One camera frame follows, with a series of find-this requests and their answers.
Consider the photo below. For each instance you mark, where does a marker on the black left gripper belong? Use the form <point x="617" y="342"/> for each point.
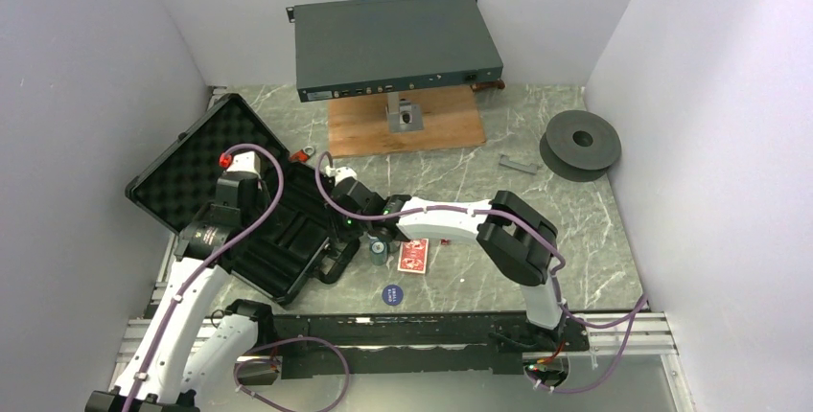
<point x="263" y="194"/>

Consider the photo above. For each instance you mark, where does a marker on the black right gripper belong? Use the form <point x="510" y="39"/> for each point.
<point x="336" y="215"/>

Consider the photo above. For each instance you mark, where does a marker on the green blue chip stack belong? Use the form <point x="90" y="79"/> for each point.
<point x="379" y="252"/>

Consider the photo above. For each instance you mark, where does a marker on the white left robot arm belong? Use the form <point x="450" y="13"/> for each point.
<point x="167" y="373"/>

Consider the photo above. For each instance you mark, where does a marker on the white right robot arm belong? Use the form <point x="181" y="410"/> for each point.
<point x="517" y="239"/>

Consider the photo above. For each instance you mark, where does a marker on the black poker set case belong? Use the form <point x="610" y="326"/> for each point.
<point x="298" y="241"/>

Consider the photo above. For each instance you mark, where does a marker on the red and silver key tool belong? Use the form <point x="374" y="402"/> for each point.
<point x="303" y="155"/>

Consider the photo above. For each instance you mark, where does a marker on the red playing card deck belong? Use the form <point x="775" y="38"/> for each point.
<point x="413" y="256"/>

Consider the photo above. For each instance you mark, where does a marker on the blue small blind button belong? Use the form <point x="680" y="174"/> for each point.
<point x="392" y="295"/>

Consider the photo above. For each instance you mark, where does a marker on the wooden base board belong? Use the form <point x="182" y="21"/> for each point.
<point x="447" y="118"/>

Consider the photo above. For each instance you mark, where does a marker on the dark grey rack unit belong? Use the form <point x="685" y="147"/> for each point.
<point x="355" y="48"/>

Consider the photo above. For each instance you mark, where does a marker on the grey filament spool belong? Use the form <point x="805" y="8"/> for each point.
<point x="579" y="146"/>

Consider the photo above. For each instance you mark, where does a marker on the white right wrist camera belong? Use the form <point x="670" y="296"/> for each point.
<point x="339" y="174"/>

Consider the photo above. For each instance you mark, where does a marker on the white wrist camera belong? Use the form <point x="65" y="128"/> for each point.
<point x="339" y="174"/>
<point x="241" y="166"/>

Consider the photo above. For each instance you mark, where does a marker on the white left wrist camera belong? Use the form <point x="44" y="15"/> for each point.
<point x="241" y="166"/>

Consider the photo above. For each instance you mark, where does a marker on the grey metal stand bracket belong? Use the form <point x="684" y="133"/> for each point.
<point x="403" y="115"/>

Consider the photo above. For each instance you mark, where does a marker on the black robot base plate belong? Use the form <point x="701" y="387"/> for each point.
<point x="499" y="342"/>

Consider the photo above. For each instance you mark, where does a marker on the small grey metal bracket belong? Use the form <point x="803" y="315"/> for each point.
<point x="506" y="162"/>

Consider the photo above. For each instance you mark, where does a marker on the brown handle tool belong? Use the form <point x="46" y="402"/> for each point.
<point x="486" y="85"/>

